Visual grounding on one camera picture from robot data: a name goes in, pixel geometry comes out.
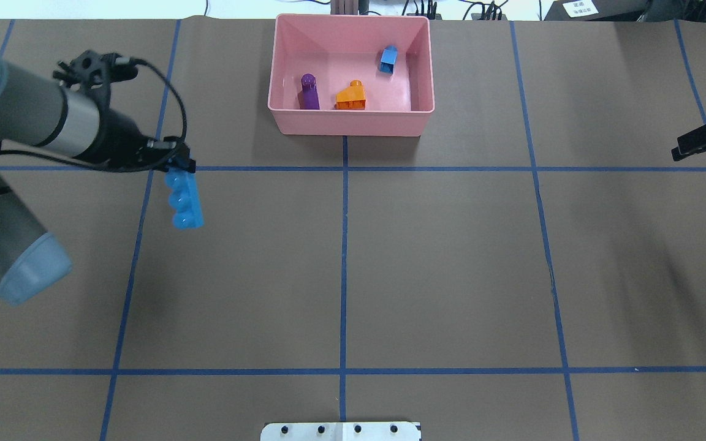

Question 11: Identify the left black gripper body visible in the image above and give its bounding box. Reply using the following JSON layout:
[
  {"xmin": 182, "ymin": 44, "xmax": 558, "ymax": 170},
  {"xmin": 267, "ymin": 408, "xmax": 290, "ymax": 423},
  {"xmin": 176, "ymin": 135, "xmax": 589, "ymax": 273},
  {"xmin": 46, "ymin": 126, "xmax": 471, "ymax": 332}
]
[{"xmin": 93, "ymin": 110, "xmax": 173, "ymax": 172}]

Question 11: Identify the long blue block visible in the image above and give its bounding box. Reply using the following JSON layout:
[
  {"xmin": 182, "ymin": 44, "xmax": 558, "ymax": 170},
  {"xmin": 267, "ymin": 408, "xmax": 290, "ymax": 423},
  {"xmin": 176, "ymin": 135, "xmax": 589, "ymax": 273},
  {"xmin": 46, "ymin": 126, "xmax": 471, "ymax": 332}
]
[{"xmin": 165, "ymin": 168, "xmax": 205, "ymax": 230}]

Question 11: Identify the purple block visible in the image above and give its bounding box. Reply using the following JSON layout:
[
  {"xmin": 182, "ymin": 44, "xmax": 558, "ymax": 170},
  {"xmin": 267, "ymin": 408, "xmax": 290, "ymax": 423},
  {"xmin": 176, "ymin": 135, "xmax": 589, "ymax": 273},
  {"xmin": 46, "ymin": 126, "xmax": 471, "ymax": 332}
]
[{"xmin": 298, "ymin": 73, "xmax": 320, "ymax": 111}]

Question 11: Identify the orange block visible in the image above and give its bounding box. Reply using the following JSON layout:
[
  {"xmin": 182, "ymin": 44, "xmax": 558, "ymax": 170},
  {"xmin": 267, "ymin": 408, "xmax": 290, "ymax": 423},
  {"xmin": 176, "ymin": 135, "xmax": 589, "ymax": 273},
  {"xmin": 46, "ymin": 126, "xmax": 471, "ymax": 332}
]
[{"xmin": 335, "ymin": 79, "xmax": 366, "ymax": 111}]

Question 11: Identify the small blue block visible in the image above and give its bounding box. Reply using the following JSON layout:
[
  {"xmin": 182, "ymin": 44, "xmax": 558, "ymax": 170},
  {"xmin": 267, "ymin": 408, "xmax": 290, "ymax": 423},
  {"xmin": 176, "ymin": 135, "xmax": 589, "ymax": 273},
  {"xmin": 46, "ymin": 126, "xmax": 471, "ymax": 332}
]
[{"xmin": 378, "ymin": 45, "xmax": 398, "ymax": 75}]

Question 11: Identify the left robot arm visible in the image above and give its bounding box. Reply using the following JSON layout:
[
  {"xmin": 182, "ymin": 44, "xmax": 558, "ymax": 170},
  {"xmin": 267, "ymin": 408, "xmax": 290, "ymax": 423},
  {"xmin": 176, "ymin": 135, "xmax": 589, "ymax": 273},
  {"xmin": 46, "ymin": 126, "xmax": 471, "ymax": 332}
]
[{"xmin": 0, "ymin": 50, "xmax": 204, "ymax": 305}]

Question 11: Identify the pink plastic box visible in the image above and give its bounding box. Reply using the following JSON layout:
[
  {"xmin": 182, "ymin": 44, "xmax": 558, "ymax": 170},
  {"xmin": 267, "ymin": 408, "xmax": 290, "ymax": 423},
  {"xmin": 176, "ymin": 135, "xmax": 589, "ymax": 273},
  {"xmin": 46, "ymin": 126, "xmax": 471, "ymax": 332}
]
[{"xmin": 267, "ymin": 14, "xmax": 435, "ymax": 137}]

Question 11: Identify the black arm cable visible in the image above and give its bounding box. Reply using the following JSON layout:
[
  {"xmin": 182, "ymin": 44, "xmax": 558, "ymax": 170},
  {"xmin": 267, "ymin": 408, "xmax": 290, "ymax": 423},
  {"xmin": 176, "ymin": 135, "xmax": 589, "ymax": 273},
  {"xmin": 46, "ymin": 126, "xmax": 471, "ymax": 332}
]
[{"xmin": 0, "ymin": 56, "xmax": 188, "ymax": 172}]

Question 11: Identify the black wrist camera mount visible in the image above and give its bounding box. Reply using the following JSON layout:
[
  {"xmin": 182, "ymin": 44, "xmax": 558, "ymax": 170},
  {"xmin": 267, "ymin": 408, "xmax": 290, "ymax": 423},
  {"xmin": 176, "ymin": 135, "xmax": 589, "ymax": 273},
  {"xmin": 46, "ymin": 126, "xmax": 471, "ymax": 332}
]
[{"xmin": 51, "ymin": 50, "xmax": 139, "ymax": 89}]

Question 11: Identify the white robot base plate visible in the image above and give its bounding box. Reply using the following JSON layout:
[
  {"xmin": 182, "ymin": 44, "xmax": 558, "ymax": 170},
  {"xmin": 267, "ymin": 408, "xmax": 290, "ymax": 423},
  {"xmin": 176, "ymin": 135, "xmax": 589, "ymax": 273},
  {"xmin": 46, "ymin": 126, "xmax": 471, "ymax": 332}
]
[{"xmin": 260, "ymin": 421, "xmax": 422, "ymax": 440}]

